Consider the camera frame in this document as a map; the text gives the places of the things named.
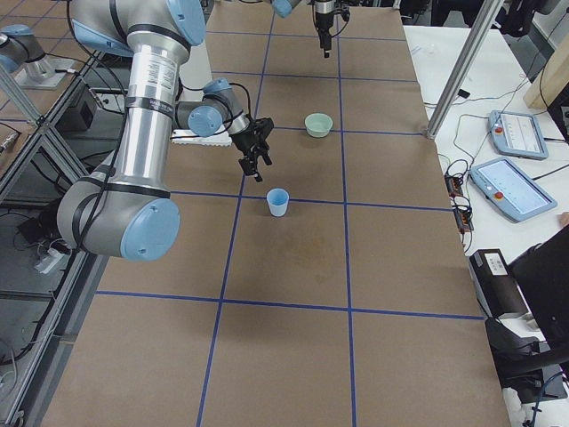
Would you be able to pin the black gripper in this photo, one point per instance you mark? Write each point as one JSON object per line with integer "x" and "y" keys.
{"x": 243, "y": 141}
{"x": 323, "y": 19}

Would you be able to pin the light blue plastic cup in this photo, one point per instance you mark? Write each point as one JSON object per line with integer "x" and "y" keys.
{"x": 277, "y": 200}

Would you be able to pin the green ceramic bowl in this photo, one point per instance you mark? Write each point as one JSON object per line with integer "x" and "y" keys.
{"x": 318, "y": 125}

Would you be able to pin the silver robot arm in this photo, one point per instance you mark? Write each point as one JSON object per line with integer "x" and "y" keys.
{"x": 283, "y": 8}
{"x": 123, "y": 208}

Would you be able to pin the small black square pad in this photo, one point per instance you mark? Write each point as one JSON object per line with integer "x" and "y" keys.
{"x": 463, "y": 94}

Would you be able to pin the brown paper table cover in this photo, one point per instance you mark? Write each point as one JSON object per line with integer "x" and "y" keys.
{"x": 355, "y": 308}

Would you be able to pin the orange black adapter board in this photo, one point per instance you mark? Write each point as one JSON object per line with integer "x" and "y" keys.
{"x": 454, "y": 185}

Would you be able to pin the far teach pendant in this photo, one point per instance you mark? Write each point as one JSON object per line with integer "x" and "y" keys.
{"x": 517, "y": 135}

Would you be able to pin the teach pendant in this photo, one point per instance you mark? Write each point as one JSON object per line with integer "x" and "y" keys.
{"x": 517, "y": 196}
{"x": 517, "y": 135}

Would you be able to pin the near teach pendant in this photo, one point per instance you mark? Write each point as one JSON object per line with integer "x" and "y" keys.
{"x": 517, "y": 196}

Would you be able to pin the black label printer box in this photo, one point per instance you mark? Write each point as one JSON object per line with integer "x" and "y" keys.
{"x": 497, "y": 290}

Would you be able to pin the aluminium frame post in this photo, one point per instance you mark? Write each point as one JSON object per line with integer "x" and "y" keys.
{"x": 468, "y": 53}

